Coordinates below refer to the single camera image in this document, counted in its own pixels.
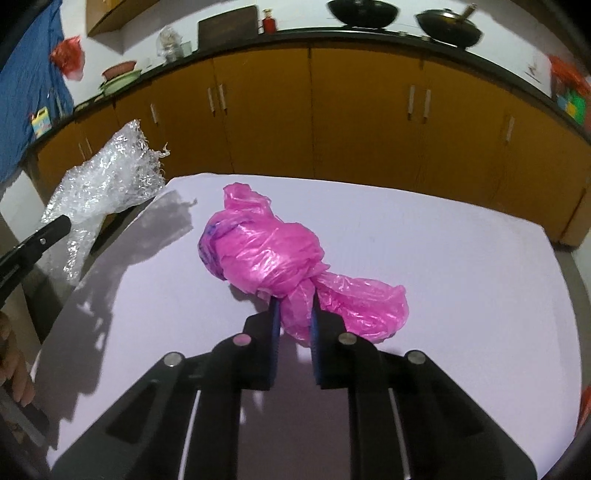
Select pink plastic bag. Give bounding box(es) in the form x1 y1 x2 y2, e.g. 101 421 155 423
198 182 409 343

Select orange bag of containers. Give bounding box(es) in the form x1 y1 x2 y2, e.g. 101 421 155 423
549 55 591 125

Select orange lower kitchen cabinet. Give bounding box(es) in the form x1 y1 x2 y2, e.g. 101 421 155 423
34 46 591 247

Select red bowl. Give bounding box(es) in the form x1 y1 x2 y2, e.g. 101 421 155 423
102 60 138 80

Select clear bubble wrap sheet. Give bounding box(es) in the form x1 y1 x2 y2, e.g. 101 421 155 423
41 119 171 286

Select dark wooden cutting board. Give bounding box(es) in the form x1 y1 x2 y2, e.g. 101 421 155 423
198 6 258 44

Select glass jar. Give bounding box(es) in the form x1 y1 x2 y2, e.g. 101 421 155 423
158 25 192 61

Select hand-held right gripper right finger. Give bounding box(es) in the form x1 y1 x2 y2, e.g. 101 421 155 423
310 295 546 480

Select black open wok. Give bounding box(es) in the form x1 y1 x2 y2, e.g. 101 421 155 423
327 0 398 29

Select red hanging plastic bag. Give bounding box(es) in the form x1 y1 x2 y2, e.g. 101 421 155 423
50 37 86 79

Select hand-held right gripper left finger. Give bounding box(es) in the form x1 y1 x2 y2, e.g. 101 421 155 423
50 298 282 480

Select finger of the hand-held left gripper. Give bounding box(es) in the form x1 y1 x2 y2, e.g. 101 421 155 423
0 215 72 308

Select person's left hand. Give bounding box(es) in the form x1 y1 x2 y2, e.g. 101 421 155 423
0 311 36 407

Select blue hanging cloth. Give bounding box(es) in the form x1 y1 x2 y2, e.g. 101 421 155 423
0 0 75 185

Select black wok with lid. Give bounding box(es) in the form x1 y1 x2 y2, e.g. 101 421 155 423
414 4 483 49

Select orange upper wall cabinet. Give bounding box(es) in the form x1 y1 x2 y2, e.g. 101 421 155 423
87 0 153 38

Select black kitchen countertop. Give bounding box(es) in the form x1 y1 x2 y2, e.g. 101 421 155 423
28 25 591 148

